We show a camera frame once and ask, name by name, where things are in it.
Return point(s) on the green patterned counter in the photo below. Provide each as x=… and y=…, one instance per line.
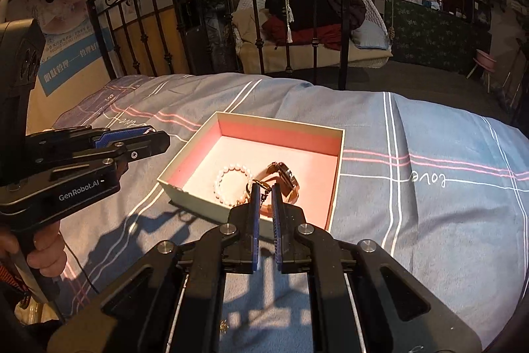
x=434, y=34

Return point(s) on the pink-lined jewelry box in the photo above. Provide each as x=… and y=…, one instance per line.
x=285, y=146

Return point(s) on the baby wall poster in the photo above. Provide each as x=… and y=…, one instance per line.
x=78, y=14

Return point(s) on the small gold earring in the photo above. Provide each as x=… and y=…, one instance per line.
x=224, y=325

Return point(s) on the beige cushion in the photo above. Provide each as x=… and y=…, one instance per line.
x=248, y=26

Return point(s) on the white wicker swing chair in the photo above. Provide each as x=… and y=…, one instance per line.
x=372, y=55

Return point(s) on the black garment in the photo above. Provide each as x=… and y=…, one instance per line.
x=306, y=3

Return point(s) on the rose gold wristwatch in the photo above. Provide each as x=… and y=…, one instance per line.
x=289, y=175

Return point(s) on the pink stool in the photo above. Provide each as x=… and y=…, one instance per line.
x=485, y=59

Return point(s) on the blue plaid bed sheet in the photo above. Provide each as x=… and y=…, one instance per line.
x=413, y=237

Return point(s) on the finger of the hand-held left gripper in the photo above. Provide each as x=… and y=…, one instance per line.
x=144, y=148
x=124, y=137

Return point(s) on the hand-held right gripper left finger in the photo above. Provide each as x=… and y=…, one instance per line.
x=255, y=225

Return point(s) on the black metal bed frame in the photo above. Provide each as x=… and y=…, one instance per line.
x=342, y=5

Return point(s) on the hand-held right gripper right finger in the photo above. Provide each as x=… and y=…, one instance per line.
x=278, y=229

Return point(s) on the grey pillow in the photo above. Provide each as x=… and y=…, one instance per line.
x=370, y=34

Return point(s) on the person's left hand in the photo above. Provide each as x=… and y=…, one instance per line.
x=46, y=253

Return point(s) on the red garment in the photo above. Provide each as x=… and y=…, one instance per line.
x=301, y=31

